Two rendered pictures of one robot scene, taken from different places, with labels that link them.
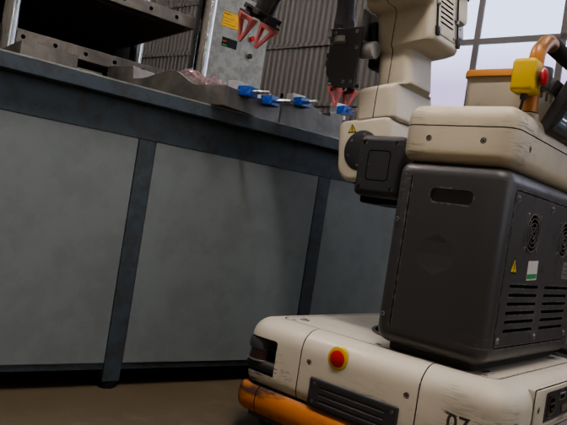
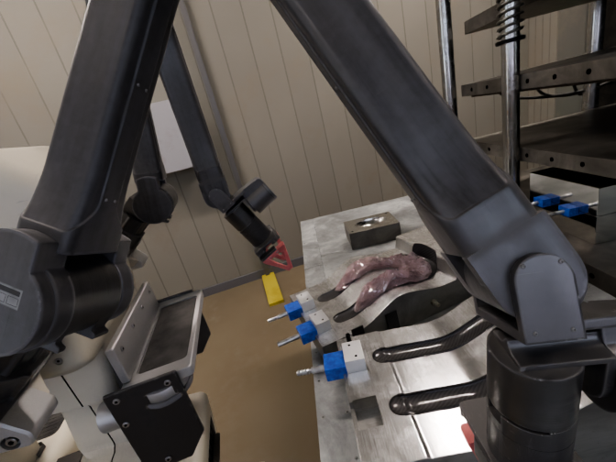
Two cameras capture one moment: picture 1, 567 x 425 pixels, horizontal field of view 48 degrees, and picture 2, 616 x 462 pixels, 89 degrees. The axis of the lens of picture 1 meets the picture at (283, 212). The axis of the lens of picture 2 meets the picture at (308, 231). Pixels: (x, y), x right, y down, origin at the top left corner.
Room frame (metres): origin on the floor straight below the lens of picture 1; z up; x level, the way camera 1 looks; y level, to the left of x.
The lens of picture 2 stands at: (2.34, -0.36, 1.34)
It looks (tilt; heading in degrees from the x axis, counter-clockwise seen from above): 20 degrees down; 130
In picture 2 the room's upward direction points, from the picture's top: 14 degrees counter-clockwise
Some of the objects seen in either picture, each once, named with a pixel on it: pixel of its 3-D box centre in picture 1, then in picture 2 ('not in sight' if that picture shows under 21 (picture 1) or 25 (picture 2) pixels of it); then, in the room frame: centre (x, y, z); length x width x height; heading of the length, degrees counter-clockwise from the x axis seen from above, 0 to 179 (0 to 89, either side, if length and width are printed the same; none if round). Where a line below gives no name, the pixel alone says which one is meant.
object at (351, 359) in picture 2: (304, 102); (330, 367); (2.02, -0.01, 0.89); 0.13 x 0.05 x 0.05; 36
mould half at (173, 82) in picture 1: (191, 94); (385, 282); (1.99, 0.34, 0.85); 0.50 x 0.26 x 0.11; 55
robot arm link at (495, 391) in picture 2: not in sight; (539, 373); (2.34, -0.14, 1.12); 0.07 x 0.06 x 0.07; 31
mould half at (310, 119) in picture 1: (267, 115); (492, 368); (2.28, 0.11, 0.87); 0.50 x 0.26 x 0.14; 38
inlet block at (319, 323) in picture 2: (272, 101); (302, 334); (1.88, 0.08, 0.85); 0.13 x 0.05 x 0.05; 55
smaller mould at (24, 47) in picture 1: (37, 64); (371, 229); (1.77, 0.73, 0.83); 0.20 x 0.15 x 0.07; 38
